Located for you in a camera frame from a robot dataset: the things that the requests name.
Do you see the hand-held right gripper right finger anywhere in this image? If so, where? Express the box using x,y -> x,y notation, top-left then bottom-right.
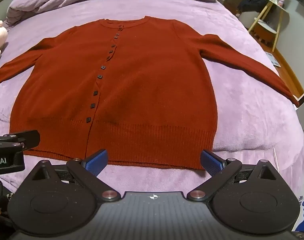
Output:
186,149 -> 277,203

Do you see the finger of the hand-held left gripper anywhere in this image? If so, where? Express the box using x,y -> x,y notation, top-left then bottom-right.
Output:
0,130 -> 41,153

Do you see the black cloth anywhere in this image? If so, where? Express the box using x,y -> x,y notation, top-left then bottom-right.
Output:
237,0 -> 267,14

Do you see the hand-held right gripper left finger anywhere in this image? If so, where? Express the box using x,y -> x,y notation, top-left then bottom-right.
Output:
31,149 -> 121,203

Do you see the wooden side table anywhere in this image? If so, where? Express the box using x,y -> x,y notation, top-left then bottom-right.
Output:
248,0 -> 287,53

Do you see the printed paper sheet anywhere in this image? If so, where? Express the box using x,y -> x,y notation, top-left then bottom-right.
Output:
264,51 -> 282,68

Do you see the red knitted cardigan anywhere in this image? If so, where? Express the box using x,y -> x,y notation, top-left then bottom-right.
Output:
0,16 -> 300,170

